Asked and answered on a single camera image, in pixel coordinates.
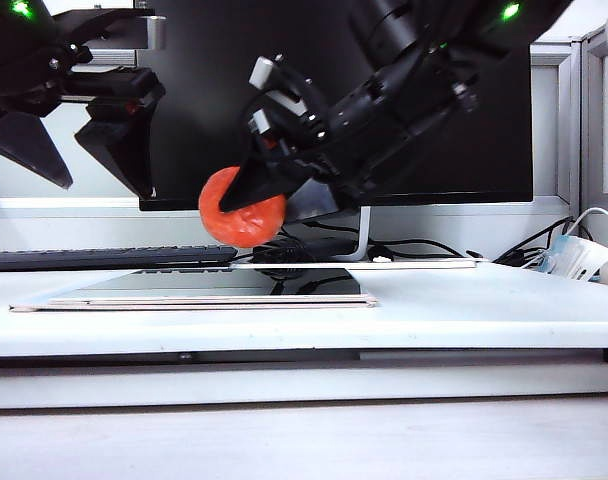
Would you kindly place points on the silver monitor stand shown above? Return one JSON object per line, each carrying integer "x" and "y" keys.
{"x": 363, "y": 240}

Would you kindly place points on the blue white face mask pack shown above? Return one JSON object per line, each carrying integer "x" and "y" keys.
{"x": 584, "y": 257}

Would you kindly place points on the black computer keyboard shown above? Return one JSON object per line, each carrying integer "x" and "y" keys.
{"x": 84, "y": 259}

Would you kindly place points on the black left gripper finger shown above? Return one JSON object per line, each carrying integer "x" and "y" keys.
{"x": 121, "y": 145}
{"x": 29, "y": 145}

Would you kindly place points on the black AOC computer monitor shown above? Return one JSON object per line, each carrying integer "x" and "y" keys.
{"x": 484, "y": 150}

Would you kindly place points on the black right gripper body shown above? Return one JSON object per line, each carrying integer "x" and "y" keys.
{"x": 334, "y": 120}

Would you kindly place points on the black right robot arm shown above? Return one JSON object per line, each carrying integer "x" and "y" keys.
{"x": 394, "y": 25}

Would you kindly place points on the orange fruit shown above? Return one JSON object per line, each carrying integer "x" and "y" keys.
{"x": 244, "y": 227}

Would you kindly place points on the grey partition frame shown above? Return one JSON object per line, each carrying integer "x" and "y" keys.
{"x": 591, "y": 125}

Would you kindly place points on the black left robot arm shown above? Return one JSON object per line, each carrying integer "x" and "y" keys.
{"x": 4, "y": 25}

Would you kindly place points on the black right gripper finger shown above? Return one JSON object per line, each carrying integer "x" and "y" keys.
{"x": 254, "y": 187}
{"x": 316, "y": 202}

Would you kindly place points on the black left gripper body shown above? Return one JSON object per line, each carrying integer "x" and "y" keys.
{"x": 109, "y": 82}

